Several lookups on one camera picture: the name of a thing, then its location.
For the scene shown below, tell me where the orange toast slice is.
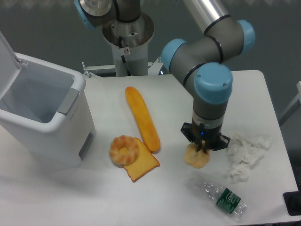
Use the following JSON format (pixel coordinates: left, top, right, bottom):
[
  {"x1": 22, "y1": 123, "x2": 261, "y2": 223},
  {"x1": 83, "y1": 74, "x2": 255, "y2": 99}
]
[{"x1": 124, "y1": 138, "x2": 160, "y2": 182}]

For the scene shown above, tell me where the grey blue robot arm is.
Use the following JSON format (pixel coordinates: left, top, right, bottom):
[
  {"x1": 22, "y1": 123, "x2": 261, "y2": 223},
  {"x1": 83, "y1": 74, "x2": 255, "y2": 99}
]
[{"x1": 74, "y1": 0, "x2": 255, "y2": 152}]

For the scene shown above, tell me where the black cable on pedestal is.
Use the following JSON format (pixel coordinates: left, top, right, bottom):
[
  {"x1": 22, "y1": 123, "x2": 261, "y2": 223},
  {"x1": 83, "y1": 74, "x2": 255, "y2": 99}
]
[{"x1": 118, "y1": 36, "x2": 131, "y2": 76}]

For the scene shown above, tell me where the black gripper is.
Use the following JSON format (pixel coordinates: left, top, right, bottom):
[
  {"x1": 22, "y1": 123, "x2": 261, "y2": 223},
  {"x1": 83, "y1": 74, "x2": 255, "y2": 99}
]
[{"x1": 181, "y1": 119, "x2": 230, "y2": 154}]

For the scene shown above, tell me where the white trash bin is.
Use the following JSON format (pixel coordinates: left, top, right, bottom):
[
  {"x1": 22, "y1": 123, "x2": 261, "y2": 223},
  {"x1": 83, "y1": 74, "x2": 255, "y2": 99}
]
[{"x1": 0, "y1": 36, "x2": 96, "y2": 167}]

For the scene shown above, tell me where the ring shaped donut bread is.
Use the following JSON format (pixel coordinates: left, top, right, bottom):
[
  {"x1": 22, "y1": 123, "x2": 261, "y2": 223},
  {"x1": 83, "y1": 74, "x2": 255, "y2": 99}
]
[{"x1": 109, "y1": 135, "x2": 139, "y2": 165}]

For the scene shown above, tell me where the long orange baguette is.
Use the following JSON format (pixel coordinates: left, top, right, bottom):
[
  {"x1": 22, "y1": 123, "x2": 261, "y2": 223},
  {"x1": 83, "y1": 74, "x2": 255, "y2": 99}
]
[{"x1": 125, "y1": 87, "x2": 160, "y2": 152}]

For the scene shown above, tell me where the clear plastic water bottle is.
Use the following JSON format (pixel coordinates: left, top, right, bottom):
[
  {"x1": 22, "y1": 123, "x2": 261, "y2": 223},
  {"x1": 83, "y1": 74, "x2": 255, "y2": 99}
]
[{"x1": 187, "y1": 177, "x2": 248, "y2": 219}]

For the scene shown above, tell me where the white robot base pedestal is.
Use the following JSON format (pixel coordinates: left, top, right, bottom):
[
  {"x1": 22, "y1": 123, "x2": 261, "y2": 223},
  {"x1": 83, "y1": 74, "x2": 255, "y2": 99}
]
[{"x1": 81, "y1": 13, "x2": 165, "y2": 78}]

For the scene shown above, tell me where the crumpled white tissue paper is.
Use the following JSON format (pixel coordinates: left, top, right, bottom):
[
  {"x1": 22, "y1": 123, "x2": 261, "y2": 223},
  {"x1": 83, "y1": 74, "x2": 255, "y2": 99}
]
[{"x1": 227, "y1": 131, "x2": 272, "y2": 184}]

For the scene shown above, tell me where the black device at edge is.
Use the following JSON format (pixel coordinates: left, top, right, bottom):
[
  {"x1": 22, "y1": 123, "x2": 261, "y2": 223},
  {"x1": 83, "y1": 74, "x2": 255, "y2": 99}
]
[{"x1": 283, "y1": 191, "x2": 301, "y2": 216}]

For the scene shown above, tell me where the white furniture piece right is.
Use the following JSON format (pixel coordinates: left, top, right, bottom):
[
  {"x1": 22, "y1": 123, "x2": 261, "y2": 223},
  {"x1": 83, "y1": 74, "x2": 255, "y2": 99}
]
[{"x1": 278, "y1": 81, "x2": 301, "y2": 126}]

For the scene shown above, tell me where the pale round knotted bread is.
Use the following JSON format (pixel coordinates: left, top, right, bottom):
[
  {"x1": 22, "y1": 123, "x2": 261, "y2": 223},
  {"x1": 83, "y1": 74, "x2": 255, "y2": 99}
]
[{"x1": 184, "y1": 143, "x2": 210, "y2": 169}]

